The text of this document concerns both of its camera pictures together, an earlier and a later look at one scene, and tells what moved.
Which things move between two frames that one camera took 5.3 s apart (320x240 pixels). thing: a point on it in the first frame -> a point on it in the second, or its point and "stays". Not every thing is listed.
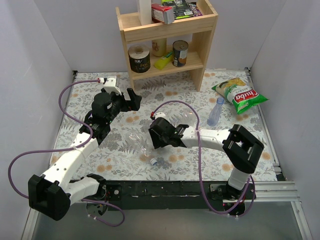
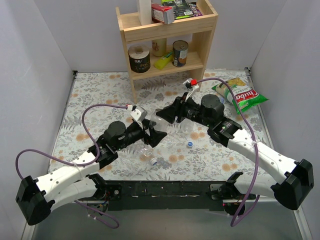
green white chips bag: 242,96 stays
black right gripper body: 155,135 -> 178,111
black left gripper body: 127,100 -> 147,133
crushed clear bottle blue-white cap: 139,143 stays
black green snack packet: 181,10 stays
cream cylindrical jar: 159,47 stays
